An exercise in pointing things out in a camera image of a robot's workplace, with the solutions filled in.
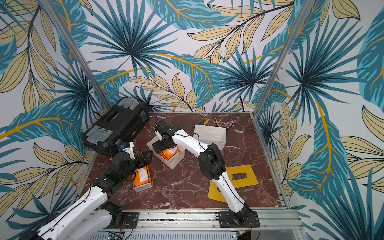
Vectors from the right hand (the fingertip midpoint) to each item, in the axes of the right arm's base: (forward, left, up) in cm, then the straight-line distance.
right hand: (162, 146), depth 93 cm
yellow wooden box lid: (-27, -30, -7) cm, 41 cm away
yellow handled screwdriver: (+24, -30, -5) cm, 39 cm away
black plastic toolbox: (+10, +25, +10) cm, 29 cm away
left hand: (-10, +6, +8) cm, 14 cm away
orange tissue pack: (-20, +9, +1) cm, 22 cm away
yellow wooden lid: (-20, -52, -8) cm, 56 cm away
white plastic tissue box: (-11, -8, -1) cm, 14 cm away
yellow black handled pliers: (+21, -48, -7) cm, 53 cm away
